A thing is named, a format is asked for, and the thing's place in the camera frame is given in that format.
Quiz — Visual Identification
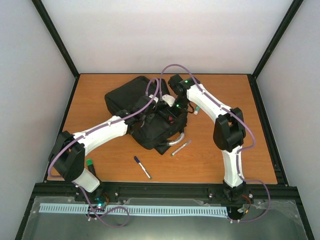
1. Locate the pink highlighter marker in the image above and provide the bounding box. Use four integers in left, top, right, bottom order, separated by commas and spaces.
168, 116, 176, 124

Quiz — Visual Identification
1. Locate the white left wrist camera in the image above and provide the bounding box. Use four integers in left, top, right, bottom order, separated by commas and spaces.
148, 94, 159, 103

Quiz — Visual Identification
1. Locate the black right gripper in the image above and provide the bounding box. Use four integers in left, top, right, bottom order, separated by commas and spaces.
165, 97, 190, 123

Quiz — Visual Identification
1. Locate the black frame post left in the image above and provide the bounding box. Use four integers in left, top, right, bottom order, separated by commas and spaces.
31, 0, 81, 78

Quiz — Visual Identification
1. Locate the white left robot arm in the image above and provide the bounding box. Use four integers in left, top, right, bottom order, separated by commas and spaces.
47, 94, 158, 202

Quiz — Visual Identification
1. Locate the light blue cable duct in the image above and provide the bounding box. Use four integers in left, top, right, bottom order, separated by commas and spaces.
38, 203, 228, 218

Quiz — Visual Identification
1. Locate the black student backpack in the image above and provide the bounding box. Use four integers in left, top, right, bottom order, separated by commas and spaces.
104, 75, 188, 155

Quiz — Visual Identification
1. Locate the white glue stick green cap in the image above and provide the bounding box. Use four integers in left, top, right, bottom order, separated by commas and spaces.
193, 105, 200, 115

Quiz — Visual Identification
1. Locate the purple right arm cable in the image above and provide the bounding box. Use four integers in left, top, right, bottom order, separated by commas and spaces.
159, 63, 272, 224

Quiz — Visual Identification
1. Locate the black frame post right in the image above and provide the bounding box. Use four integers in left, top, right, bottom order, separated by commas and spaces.
251, 0, 305, 78

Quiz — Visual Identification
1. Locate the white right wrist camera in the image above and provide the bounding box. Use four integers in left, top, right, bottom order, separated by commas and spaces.
161, 94, 176, 107

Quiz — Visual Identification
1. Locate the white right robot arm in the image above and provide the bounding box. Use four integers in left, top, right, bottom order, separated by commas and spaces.
168, 74, 246, 188

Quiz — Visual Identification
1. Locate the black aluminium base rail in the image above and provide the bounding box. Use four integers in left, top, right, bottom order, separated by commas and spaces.
32, 181, 298, 205

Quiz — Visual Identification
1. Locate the blue capped pen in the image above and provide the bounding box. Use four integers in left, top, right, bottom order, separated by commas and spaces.
133, 156, 152, 180

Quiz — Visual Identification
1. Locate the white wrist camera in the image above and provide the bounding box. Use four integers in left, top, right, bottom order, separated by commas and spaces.
161, 94, 176, 107
148, 94, 159, 103

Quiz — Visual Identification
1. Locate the black frame post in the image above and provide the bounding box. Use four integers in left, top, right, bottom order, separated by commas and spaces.
251, 0, 305, 78
31, 0, 81, 78

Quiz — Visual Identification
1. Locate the white pen green tip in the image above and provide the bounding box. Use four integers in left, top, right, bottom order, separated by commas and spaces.
171, 139, 192, 156

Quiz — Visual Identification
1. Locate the green capped black marker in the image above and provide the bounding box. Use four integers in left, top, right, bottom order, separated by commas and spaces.
86, 158, 97, 177

